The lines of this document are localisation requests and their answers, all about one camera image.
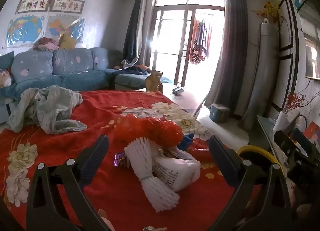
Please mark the yellow artificial flowers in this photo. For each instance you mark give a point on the yellow artificial flowers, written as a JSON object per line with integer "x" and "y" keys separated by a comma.
{"x": 270, "y": 10}

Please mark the calligraphy wall poster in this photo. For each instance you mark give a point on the calligraphy wall poster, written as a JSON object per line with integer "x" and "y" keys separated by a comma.
{"x": 68, "y": 5}
{"x": 33, "y": 5}

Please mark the red flat packet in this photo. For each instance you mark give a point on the red flat packet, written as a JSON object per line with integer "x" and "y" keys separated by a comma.
{"x": 201, "y": 154}

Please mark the glass top stand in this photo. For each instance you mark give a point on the glass top stand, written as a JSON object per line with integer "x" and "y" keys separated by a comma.
{"x": 262, "y": 133}

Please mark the low coffee table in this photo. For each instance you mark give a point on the low coffee table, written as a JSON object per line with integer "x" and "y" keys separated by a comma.
{"x": 185, "y": 101}

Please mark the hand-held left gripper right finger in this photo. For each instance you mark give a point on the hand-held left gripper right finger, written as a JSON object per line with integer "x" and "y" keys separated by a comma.
{"x": 222, "y": 158}

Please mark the blue lidded bucket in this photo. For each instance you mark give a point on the blue lidded bucket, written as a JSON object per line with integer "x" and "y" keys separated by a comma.
{"x": 218, "y": 114}

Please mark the balcony glass door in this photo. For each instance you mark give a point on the balcony glass door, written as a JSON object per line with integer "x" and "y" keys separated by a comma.
{"x": 172, "y": 10}

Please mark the dark blue curtain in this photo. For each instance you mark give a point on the dark blue curtain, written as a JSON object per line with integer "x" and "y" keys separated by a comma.
{"x": 135, "y": 28}

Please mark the yellow cushion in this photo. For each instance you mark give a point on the yellow cushion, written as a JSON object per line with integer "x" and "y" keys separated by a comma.
{"x": 67, "y": 42}

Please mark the hanging patterned laundry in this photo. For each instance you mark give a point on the hanging patterned laundry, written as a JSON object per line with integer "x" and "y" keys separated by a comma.
{"x": 200, "y": 43}

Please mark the teal cushion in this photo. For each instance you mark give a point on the teal cushion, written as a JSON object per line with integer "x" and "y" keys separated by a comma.
{"x": 6, "y": 60}

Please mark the blue heart print sofa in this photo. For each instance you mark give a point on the blue heart print sofa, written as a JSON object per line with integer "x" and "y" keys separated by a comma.
{"x": 75, "y": 73}

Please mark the pale blue crumpled cloth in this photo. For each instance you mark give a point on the pale blue crumpled cloth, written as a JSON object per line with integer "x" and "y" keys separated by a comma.
{"x": 47, "y": 108}

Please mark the red floral blanket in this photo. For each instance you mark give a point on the red floral blanket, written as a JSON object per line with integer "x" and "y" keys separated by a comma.
{"x": 112, "y": 196}

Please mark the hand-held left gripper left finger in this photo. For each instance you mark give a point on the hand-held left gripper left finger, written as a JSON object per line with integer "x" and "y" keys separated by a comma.
{"x": 96, "y": 156}

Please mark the blue wrapper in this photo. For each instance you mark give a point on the blue wrapper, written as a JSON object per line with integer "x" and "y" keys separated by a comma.
{"x": 186, "y": 142}

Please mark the white foam net bundle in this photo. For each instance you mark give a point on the white foam net bundle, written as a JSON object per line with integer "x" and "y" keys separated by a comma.
{"x": 150, "y": 171}

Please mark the small dark gadget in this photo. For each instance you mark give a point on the small dark gadget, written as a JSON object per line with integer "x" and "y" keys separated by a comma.
{"x": 178, "y": 90}

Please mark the framed wall mirror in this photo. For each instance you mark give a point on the framed wall mirror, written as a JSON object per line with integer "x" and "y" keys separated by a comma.
{"x": 311, "y": 50}

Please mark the red flat box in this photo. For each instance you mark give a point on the red flat box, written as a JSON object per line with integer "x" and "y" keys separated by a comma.
{"x": 312, "y": 133}

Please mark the dark blue clothes heap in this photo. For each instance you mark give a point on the dark blue clothes heap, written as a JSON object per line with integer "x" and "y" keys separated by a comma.
{"x": 135, "y": 70}

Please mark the grey brown curtain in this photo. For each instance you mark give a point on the grey brown curtain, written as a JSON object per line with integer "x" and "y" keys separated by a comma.
{"x": 230, "y": 45}

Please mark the yellow rimmed black bin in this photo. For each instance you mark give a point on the yellow rimmed black bin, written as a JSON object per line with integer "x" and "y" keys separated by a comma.
{"x": 260, "y": 151}

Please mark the country map poster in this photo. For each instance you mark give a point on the country map poster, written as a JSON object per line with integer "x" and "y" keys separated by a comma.
{"x": 62, "y": 27}

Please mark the purple candy wrapper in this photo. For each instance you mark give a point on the purple candy wrapper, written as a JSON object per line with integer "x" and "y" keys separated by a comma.
{"x": 119, "y": 159}

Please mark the brown paper bag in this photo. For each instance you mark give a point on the brown paper bag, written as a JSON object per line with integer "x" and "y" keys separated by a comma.
{"x": 153, "y": 82}

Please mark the pink maroon clothes pile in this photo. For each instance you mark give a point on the pink maroon clothes pile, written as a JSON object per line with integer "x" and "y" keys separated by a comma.
{"x": 46, "y": 44}

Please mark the red berry branches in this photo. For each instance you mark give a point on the red berry branches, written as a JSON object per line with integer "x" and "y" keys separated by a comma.
{"x": 295, "y": 101}

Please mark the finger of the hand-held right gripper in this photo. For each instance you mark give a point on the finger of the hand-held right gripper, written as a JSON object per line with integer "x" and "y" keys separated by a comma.
{"x": 303, "y": 137}
{"x": 285, "y": 141}

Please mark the white printed plastic bag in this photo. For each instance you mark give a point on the white printed plastic bag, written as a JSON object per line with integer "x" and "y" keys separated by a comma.
{"x": 180, "y": 171}

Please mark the covered standing air conditioner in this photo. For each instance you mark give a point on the covered standing air conditioner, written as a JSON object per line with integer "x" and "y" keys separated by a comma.
{"x": 262, "y": 75}

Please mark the world map poster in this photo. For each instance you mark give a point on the world map poster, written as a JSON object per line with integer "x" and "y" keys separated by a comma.
{"x": 25, "y": 30}

